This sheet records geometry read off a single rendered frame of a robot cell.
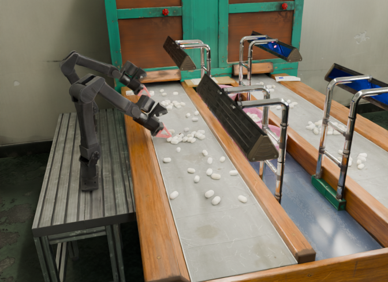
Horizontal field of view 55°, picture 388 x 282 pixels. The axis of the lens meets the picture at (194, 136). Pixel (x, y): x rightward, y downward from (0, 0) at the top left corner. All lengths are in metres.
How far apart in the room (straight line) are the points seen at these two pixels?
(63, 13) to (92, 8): 0.23
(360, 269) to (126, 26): 1.97
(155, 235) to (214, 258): 0.19
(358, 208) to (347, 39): 2.87
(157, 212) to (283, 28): 1.92
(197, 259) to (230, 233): 0.15
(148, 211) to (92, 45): 2.27
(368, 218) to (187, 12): 1.76
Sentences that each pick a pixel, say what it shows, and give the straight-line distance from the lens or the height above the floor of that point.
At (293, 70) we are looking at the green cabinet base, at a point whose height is 0.78.
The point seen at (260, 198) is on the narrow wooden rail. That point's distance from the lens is 1.31.
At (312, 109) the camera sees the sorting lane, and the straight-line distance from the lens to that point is 2.23.
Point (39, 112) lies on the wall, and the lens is 3.51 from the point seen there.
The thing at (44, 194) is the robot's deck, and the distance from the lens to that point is 1.64.
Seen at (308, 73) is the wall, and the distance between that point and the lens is 3.95.
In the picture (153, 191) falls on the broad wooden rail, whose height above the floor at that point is 0.76.
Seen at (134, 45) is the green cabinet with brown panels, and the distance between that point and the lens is 2.58.
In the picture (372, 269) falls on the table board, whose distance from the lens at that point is 1.24.
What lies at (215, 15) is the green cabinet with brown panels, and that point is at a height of 1.20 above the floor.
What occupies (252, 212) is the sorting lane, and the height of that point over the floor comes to 0.74.
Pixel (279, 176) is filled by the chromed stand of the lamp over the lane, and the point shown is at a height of 0.85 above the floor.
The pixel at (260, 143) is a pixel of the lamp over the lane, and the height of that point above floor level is 1.09.
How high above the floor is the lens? 1.48
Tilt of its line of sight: 24 degrees down
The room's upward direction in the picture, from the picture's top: 2 degrees counter-clockwise
